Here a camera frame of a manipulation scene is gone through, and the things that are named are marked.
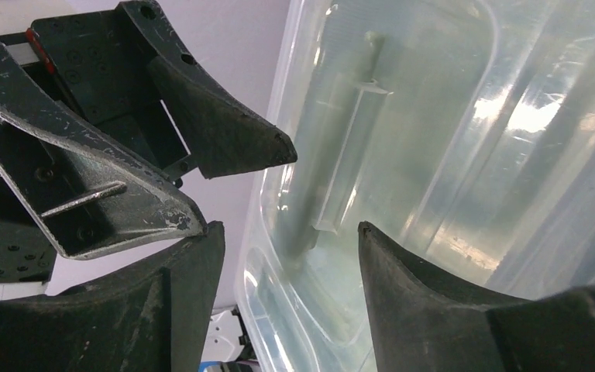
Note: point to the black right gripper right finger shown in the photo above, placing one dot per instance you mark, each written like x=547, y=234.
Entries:
x=423, y=318

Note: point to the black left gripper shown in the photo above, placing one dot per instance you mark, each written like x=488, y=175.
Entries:
x=90, y=163

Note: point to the green toolbox carry handle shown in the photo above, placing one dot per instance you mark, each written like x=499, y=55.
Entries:
x=334, y=131

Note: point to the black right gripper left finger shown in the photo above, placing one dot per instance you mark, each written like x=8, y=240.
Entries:
x=152, y=315

